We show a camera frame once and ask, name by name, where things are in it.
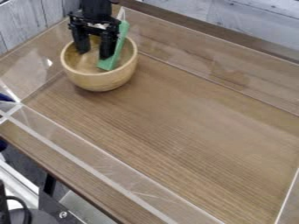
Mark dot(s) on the light wooden bowl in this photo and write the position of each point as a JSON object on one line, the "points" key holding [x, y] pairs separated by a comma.
{"points": [[83, 73]]}

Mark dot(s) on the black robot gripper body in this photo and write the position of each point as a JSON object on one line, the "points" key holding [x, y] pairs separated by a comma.
{"points": [[92, 18]]}

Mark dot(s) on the blue object at left edge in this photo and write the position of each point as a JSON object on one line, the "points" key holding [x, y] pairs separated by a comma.
{"points": [[6, 98]]}

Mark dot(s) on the black table leg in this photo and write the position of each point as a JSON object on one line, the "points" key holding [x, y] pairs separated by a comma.
{"points": [[50, 185]]}

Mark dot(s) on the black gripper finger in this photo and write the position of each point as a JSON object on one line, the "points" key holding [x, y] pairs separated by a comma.
{"points": [[107, 44], [80, 38]]}

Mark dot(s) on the green rectangular block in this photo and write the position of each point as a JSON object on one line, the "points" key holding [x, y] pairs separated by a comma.
{"points": [[108, 64]]}

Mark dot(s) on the clear acrylic tray walls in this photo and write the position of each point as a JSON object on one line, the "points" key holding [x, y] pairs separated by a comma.
{"points": [[191, 145]]}

